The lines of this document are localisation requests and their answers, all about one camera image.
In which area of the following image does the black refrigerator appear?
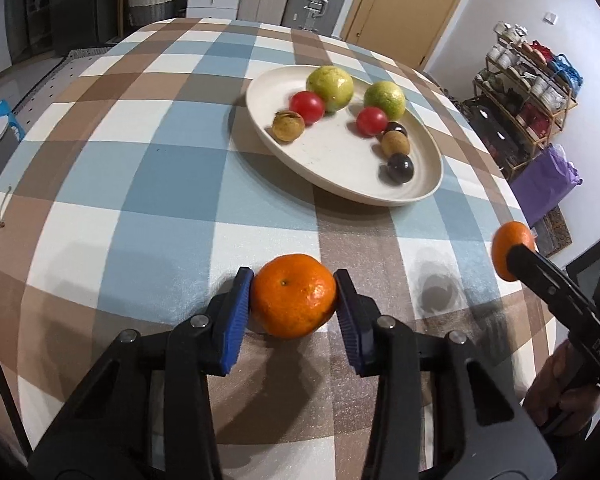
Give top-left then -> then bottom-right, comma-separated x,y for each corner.
4,0 -> 118,63

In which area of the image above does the dark plum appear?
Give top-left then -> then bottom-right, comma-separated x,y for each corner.
383,122 -> 407,136
387,153 -> 415,184

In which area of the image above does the person's right hand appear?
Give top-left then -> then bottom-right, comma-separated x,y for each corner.
524,340 -> 600,434

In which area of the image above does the woven laundry basket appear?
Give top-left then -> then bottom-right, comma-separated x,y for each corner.
127,0 -> 176,27

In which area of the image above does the orange mandarin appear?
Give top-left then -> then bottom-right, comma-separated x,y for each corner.
491,221 -> 535,282
250,254 -> 337,339

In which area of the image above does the tan wooden door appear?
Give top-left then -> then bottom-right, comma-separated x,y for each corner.
340,0 -> 460,68

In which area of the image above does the brown longan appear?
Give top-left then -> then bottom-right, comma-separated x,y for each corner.
380,130 -> 411,158
271,110 -> 305,143

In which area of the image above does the large red tomato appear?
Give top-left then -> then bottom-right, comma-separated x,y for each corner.
289,91 -> 326,126

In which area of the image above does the lower dark plum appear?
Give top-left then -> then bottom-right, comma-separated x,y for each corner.
387,153 -> 415,184

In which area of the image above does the cream round plate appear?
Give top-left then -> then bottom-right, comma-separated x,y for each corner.
245,65 -> 444,207

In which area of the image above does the left green guava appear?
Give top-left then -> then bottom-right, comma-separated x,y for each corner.
306,65 -> 354,114

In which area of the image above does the shoe rack with shoes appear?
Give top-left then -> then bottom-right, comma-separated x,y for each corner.
460,22 -> 584,180

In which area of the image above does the small red tomato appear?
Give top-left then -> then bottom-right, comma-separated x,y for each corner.
356,106 -> 388,136

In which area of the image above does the upper dark plum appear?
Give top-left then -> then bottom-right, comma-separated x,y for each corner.
383,122 -> 407,136

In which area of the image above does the purple paper bag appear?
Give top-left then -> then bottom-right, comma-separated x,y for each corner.
509,144 -> 583,226

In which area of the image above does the checkered tablecloth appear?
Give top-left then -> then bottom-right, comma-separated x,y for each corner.
0,18 -> 556,443

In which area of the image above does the green guava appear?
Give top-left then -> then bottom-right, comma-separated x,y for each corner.
306,65 -> 354,114
364,80 -> 406,120

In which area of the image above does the right green guava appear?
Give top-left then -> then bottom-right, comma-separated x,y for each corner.
364,80 -> 406,120

